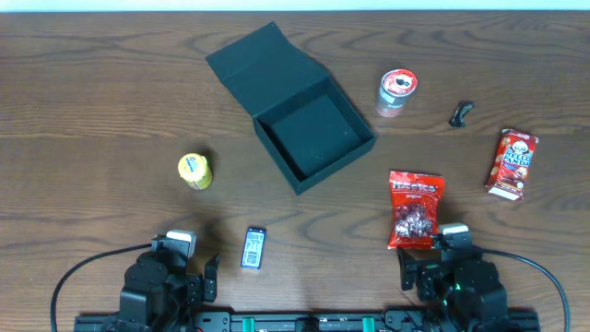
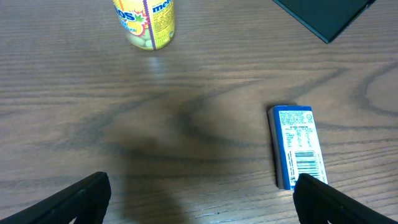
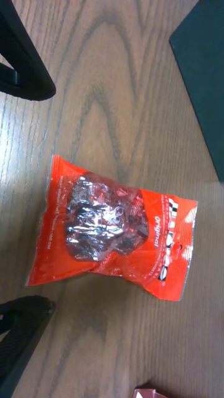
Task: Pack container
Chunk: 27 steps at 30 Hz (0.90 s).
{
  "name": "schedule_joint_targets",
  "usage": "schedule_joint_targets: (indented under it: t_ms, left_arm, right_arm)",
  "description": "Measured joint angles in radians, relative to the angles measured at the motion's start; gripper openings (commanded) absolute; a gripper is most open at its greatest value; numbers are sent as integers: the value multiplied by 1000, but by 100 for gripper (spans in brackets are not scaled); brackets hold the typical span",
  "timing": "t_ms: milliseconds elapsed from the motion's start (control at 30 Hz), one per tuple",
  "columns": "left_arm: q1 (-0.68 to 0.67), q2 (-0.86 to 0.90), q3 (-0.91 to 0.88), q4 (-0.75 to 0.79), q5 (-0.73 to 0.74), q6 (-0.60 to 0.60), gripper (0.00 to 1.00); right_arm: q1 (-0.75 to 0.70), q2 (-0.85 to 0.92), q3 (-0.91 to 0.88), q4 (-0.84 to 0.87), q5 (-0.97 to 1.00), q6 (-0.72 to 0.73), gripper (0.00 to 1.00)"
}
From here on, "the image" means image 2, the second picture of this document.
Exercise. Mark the yellow Mentos candy bottle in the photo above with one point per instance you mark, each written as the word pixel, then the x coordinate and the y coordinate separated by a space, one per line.
pixel 149 24

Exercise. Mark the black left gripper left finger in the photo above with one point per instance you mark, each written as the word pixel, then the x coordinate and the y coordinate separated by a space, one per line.
pixel 86 201

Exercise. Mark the blue white small box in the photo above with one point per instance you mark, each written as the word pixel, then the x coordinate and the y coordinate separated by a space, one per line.
pixel 296 144

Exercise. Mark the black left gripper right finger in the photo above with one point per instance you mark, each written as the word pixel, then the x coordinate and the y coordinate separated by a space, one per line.
pixel 316 202

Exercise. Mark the black gift box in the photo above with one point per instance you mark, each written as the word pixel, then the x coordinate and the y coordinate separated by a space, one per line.
pixel 327 19

